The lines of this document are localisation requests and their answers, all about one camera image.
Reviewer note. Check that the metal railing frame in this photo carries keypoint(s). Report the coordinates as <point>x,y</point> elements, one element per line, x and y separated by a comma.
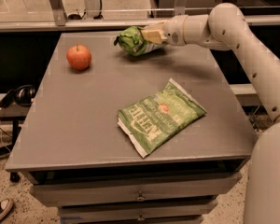
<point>73,15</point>

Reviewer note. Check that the black headphones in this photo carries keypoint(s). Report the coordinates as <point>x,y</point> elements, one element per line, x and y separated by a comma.
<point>22,96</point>

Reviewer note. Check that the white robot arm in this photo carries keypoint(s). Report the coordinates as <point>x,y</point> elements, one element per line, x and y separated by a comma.
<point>225,28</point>

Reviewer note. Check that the red apple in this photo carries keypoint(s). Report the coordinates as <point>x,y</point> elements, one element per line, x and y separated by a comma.
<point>79,57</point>

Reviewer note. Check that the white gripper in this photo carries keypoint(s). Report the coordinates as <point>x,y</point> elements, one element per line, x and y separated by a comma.
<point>174,30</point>

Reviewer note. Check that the green rice chip bag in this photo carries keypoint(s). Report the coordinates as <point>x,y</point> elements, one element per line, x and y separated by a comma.
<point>132,41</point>

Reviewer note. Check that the grey side desk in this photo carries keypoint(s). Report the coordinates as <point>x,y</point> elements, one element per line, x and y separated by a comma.
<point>10,111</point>

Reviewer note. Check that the green kettle chip bag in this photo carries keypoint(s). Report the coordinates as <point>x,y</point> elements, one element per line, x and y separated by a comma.
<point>152,121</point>

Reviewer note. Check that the black and white sneaker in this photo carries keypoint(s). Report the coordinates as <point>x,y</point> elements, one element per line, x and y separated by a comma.
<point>6,206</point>

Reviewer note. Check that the grey upper drawer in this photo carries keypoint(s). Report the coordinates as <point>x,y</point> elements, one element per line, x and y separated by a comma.
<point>135,190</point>

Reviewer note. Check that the grey lower drawer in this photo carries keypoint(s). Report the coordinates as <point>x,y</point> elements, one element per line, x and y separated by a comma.
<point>138,213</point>

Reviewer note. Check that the grey drawer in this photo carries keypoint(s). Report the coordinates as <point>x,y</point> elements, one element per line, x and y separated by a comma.
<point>138,213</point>
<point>135,190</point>

